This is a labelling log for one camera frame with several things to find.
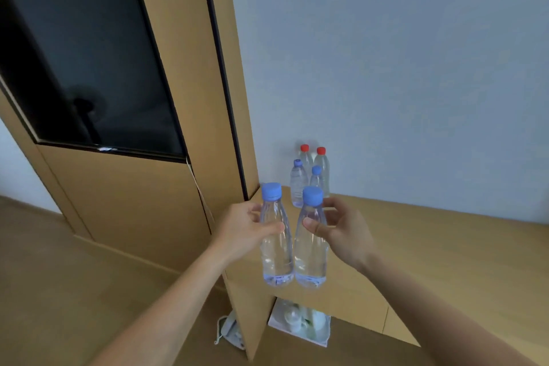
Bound wooden cabinet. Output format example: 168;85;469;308
0;0;549;364

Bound person's left forearm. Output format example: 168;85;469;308
88;239;249;366

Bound person's right forearm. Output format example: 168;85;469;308
355;252;539;366

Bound black glass cabinet door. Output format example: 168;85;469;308
0;0;188;163

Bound person's right hand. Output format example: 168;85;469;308
302;197;380;273

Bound person's left hand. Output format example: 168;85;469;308
213;201;286;267

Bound red cap water bottle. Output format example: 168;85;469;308
313;146;331;198
299;144;315;182

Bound white telephone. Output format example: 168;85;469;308
214;309;247;351

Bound white tray with cups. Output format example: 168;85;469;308
268;298;332;348

